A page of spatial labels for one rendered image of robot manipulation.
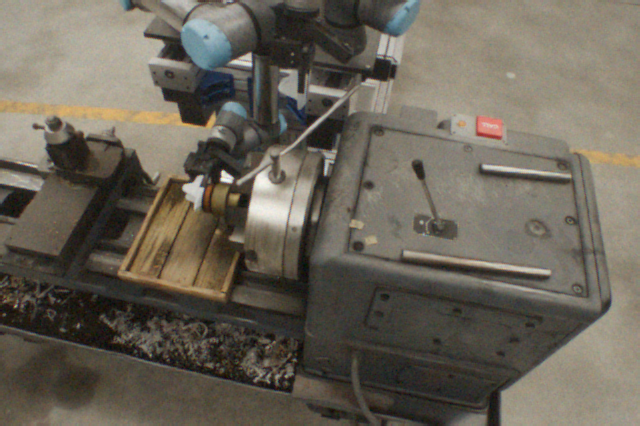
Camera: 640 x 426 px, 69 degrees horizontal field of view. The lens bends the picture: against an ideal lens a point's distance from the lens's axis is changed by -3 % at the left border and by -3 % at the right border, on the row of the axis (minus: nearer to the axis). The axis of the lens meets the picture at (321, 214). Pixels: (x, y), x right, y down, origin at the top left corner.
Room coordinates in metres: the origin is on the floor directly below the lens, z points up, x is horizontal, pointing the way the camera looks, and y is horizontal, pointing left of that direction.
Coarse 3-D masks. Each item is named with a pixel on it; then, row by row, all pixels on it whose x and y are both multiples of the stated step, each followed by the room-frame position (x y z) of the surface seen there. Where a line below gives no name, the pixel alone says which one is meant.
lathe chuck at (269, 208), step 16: (288, 160) 0.71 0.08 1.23; (256, 176) 0.66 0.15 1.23; (288, 176) 0.66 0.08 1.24; (256, 192) 0.62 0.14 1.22; (272, 192) 0.62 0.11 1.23; (288, 192) 0.63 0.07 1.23; (256, 208) 0.59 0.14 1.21; (272, 208) 0.59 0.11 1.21; (288, 208) 0.59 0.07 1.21; (256, 224) 0.57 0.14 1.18; (272, 224) 0.57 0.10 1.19; (256, 240) 0.55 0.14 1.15; (272, 240) 0.55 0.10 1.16; (272, 256) 0.53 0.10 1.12; (272, 272) 0.53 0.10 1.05
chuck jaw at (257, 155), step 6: (258, 150) 0.78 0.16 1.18; (252, 156) 0.75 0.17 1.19; (258, 156) 0.75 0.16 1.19; (252, 162) 0.75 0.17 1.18; (258, 162) 0.75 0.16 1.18; (246, 168) 0.74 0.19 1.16; (252, 168) 0.74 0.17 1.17; (246, 174) 0.73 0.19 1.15; (234, 180) 0.72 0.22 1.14; (252, 180) 0.72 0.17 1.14; (234, 186) 0.71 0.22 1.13; (246, 186) 0.71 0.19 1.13; (252, 186) 0.71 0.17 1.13; (240, 192) 0.70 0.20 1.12; (246, 192) 0.70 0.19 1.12
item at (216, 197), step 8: (208, 184) 0.72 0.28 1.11; (216, 184) 0.73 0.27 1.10; (224, 184) 0.72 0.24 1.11; (208, 192) 0.70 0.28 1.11; (216, 192) 0.69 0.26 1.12; (224, 192) 0.69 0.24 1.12; (232, 192) 0.70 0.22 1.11; (208, 200) 0.68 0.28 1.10; (216, 200) 0.68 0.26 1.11; (224, 200) 0.67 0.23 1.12; (232, 200) 0.68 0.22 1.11; (240, 200) 0.72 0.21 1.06; (208, 208) 0.67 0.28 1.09; (216, 208) 0.66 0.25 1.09; (224, 208) 0.66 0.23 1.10; (216, 216) 0.66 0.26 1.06
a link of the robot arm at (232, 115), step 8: (224, 104) 1.02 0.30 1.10; (232, 104) 1.01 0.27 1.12; (224, 112) 0.98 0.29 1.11; (232, 112) 0.98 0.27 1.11; (240, 112) 0.99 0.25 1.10; (216, 120) 0.95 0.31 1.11; (224, 120) 0.94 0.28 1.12; (232, 120) 0.95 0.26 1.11; (240, 120) 0.97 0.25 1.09; (232, 128) 0.93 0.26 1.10; (240, 128) 0.96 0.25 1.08; (240, 136) 0.96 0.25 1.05
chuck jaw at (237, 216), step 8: (232, 208) 0.66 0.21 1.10; (240, 208) 0.66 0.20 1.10; (224, 216) 0.64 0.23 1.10; (232, 216) 0.63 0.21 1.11; (240, 216) 0.64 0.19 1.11; (232, 224) 0.61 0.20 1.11; (240, 224) 0.61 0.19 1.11; (232, 232) 0.60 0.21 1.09; (240, 232) 0.59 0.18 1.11; (232, 240) 0.56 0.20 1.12; (240, 240) 0.56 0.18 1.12; (232, 248) 0.56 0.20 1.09; (240, 248) 0.56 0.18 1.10; (248, 256) 0.54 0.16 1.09; (256, 256) 0.54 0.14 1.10
